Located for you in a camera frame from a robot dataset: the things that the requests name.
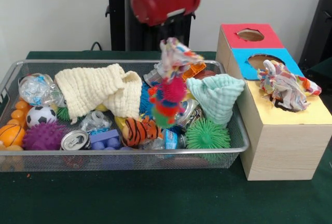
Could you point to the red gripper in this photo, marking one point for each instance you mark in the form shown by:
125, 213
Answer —
160, 6

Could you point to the colourful printed paper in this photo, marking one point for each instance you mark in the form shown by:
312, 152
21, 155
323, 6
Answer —
176, 58
285, 89

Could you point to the rainbow spiky caterpillar toy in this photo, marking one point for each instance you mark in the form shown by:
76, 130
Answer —
168, 99

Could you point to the light blue muslin cloth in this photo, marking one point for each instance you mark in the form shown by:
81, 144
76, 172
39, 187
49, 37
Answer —
218, 97

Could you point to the cream muslin cloth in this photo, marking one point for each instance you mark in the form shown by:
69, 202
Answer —
90, 89

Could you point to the wooden box with three holes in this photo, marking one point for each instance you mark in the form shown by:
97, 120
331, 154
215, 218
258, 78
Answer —
285, 151

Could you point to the tiger plush toy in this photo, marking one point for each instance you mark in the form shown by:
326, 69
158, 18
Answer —
138, 132

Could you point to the green spiky ball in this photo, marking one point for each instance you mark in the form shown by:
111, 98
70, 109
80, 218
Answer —
207, 136

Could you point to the purple toy brick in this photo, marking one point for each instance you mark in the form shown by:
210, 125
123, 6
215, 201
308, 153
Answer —
105, 141

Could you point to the silver drink can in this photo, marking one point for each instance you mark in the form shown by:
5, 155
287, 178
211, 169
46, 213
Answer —
75, 141

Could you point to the crushed plastic water bottle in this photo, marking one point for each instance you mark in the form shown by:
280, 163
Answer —
35, 89

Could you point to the black white soccer ball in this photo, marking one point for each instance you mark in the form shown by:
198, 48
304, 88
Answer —
40, 116

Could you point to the green covered side table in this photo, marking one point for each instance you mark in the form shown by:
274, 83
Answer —
324, 71

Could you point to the purple knobbly ball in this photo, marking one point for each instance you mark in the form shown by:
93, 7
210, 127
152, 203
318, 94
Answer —
42, 137

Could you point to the orange toy basketball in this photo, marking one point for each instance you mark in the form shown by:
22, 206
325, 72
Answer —
10, 134

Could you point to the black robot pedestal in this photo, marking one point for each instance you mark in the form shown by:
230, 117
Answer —
145, 34

